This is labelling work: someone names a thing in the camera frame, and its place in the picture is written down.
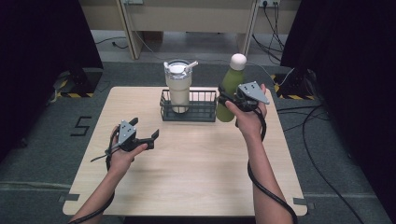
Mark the person's left hand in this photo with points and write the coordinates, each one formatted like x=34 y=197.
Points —
x=123 y=160

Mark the beige desk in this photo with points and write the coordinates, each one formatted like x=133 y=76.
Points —
x=190 y=15

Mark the white tumbler with straw lid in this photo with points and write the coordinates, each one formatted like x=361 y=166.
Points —
x=178 y=90

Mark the person's right hand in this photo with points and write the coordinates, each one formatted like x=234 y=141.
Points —
x=249 y=121

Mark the black curtain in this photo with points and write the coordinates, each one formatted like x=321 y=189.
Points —
x=37 y=62
x=351 y=77

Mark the green bottle with white cap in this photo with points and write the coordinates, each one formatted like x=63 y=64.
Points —
x=232 y=82

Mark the white power socket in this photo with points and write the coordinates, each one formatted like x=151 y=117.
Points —
x=269 y=2

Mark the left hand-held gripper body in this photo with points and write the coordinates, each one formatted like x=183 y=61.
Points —
x=128 y=133

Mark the white power strip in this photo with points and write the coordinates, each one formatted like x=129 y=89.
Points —
x=133 y=1

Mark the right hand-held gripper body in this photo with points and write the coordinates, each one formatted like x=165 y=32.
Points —
x=250 y=93

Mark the black stand base hazard tape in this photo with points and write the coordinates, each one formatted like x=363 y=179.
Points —
x=81 y=84
x=295 y=88

